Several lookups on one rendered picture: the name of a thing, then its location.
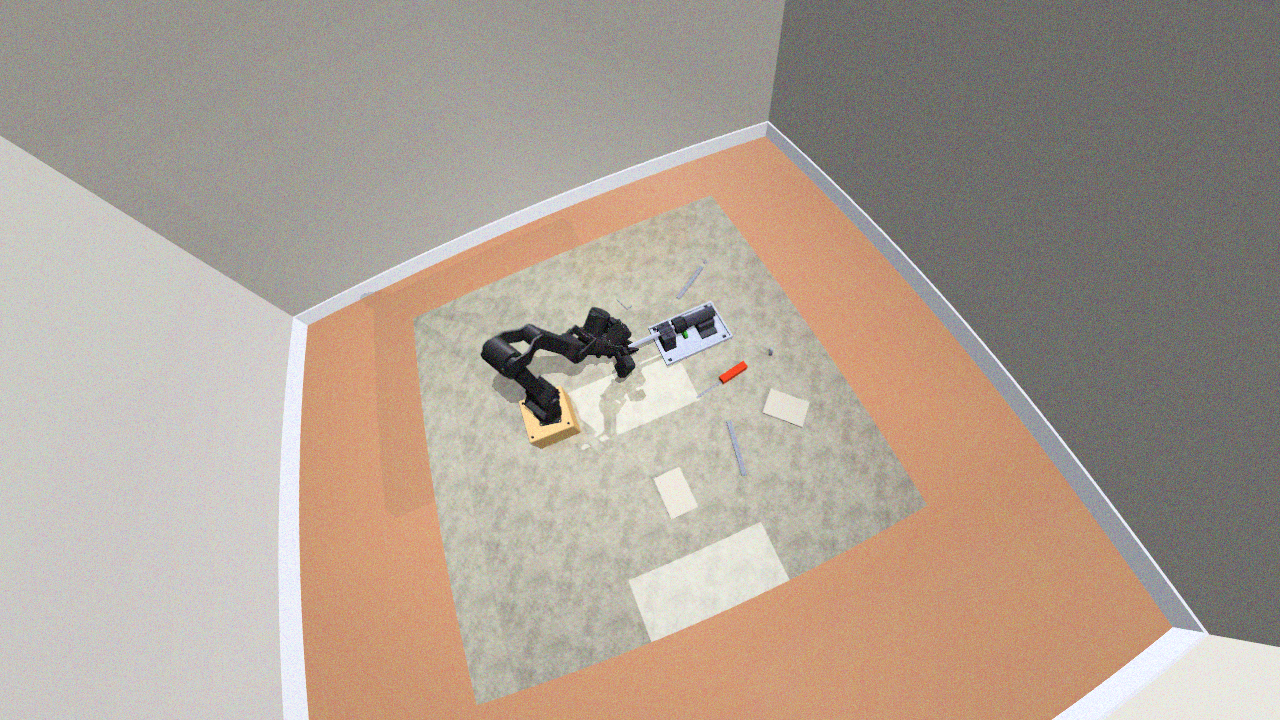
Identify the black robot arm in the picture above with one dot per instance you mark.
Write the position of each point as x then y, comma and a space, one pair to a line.
542, 397

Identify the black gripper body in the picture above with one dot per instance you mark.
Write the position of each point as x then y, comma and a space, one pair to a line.
625, 363

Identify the red-handled screwdriver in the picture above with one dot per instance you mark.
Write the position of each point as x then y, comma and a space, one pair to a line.
727, 376

